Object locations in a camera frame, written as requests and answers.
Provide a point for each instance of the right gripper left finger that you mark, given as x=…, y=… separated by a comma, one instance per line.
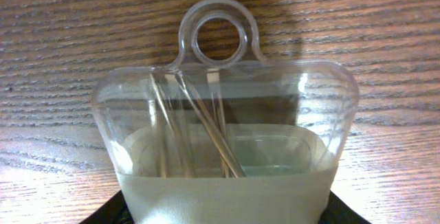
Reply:
x=114, y=211

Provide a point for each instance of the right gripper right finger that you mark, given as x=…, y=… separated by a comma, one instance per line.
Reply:
x=338, y=212

